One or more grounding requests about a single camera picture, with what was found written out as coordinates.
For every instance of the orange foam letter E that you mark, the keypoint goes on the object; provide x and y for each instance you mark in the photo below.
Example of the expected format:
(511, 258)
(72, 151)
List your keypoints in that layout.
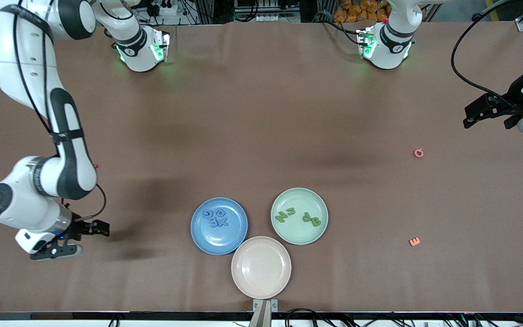
(414, 241)

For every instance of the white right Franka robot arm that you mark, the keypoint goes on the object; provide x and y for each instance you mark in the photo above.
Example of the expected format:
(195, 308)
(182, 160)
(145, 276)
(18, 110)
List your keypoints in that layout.
(30, 200)

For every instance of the blue foam letter x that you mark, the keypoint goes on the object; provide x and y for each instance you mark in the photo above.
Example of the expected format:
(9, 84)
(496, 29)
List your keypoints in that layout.
(223, 222)

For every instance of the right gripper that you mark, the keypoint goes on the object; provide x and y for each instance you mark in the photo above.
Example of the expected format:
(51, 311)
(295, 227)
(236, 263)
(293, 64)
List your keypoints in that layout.
(79, 226)

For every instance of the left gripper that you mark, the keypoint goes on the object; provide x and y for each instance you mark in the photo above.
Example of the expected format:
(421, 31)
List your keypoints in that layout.
(511, 102)

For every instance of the pink foam letter Q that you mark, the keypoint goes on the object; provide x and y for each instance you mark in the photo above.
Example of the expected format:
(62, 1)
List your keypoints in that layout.
(416, 153)

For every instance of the blue foam letter c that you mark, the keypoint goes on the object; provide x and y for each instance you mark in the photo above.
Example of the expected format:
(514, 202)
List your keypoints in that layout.
(204, 213)

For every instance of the pile of orange fruit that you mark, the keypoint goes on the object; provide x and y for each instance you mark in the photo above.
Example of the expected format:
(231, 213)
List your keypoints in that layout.
(352, 11)

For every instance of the white power strip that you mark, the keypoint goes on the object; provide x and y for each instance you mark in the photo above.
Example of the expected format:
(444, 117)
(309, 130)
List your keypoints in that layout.
(268, 18)

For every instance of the green foam letter s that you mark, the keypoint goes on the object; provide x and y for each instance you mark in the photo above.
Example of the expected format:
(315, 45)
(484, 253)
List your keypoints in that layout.
(281, 216)

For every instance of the blue round plate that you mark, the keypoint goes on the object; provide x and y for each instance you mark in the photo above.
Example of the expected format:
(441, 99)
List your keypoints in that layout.
(232, 240)

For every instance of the brown table cover sheet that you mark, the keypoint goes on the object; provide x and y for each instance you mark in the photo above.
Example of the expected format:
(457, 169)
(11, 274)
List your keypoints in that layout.
(261, 113)

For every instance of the green foam letter u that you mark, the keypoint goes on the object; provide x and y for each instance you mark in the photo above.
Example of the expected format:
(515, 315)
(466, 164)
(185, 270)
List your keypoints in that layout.
(292, 212)

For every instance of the beige round plate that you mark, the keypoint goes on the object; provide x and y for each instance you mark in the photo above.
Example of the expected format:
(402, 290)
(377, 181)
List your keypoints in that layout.
(261, 268)

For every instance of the blue foam letter a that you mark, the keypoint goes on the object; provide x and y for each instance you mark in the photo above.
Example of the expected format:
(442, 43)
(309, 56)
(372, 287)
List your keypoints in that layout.
(217, 212)

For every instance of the green foam letter d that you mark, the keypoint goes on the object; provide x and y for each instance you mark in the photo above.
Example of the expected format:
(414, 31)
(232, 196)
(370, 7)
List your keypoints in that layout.
(310, 217)

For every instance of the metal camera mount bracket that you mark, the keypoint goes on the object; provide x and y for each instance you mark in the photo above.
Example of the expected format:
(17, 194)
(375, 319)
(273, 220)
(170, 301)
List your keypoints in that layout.
(266, 303)

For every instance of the blue foam letter m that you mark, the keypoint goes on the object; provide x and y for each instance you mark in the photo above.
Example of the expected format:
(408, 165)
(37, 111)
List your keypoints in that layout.
(213, 222)

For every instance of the green foam letter B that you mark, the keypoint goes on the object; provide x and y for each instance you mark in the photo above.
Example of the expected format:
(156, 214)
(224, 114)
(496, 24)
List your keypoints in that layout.
(316, 222)

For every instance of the pale green round plate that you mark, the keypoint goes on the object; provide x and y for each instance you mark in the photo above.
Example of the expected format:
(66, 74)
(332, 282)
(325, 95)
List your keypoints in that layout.
(298, 231)

